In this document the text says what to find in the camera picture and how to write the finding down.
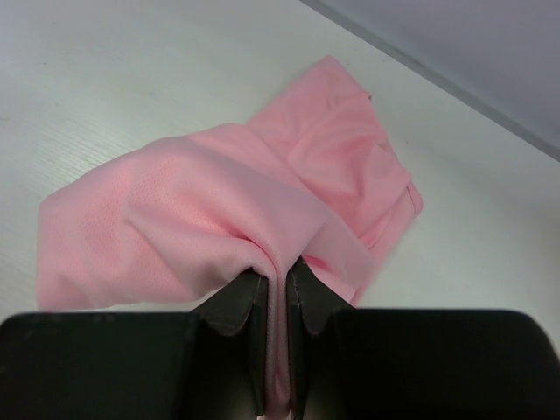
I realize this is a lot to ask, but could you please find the pink t shirt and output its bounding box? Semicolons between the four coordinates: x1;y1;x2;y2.
36;56;423;419

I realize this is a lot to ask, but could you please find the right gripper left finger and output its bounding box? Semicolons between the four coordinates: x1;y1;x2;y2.
188;271;268;416

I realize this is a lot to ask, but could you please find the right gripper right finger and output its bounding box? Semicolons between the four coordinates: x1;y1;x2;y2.
286;258;350;419

